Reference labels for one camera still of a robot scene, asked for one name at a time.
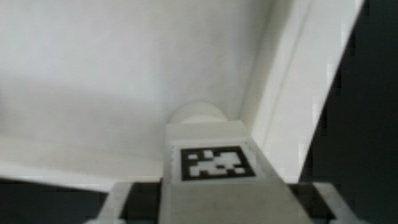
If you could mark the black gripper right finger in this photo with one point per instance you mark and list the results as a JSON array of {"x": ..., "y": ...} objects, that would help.
[{"x": 324, "y": 203}]

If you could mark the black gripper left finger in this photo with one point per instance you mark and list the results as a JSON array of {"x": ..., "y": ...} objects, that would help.
[{"x": 132, "y": 204}]

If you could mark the white table leg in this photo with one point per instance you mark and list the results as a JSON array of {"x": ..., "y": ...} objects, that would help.
[{"x": 221, "y": 186}]

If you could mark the white square tabletop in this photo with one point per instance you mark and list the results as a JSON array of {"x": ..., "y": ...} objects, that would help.
[{"x": 111, "y": 60}]

